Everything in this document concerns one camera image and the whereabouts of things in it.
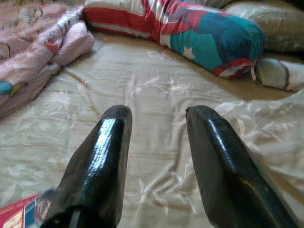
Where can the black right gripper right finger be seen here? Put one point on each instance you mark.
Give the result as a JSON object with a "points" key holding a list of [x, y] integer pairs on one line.
{"points": [[225, 178]]}

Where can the pink cartoon print blanket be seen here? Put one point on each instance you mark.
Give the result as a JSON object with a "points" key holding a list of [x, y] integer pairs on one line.
{"points": [[35, 47]]}

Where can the beige satin pillow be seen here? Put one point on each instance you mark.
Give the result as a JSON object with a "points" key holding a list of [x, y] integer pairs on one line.
{"points": [[221, 2], [280, 26]]}

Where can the colourful comic book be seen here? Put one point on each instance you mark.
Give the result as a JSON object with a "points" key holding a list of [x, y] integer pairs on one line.
{"points": [[16, 213]]}

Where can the white brown-striped pillow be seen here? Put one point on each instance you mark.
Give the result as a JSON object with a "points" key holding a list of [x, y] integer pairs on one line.
{"points": [[280, 73]]}

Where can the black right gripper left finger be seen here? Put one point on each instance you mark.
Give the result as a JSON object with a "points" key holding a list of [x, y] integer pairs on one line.
{"points": [[95, 178]]}

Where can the beige floral bed sheet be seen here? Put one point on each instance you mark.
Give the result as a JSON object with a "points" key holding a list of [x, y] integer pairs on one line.
{"points": [[154, 83]]}

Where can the red white teal bolster pillow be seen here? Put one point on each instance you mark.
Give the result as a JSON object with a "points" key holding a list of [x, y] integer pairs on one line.
{"points": [[213, 40]]}

